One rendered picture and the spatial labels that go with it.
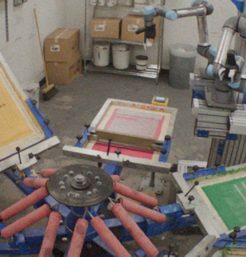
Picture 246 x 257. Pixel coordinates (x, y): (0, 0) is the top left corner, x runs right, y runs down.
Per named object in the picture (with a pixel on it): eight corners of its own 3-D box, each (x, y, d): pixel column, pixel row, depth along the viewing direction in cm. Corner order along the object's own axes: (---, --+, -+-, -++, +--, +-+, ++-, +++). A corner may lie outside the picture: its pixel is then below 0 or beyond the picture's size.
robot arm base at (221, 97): (228, 96, 249) (230, 83, 244) (231, 105, 236) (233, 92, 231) (209, 94, 250) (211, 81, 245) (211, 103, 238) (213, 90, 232)
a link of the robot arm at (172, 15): (219, 17, 253) (169, 24, 237) (211, 13, 261) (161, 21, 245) (219, 3, 247) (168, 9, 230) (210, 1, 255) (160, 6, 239)
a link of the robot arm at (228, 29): (224, 9, 211) (204, 71, 205) (238, 13, 206) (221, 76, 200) (226, 18, 221) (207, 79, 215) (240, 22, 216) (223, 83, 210)
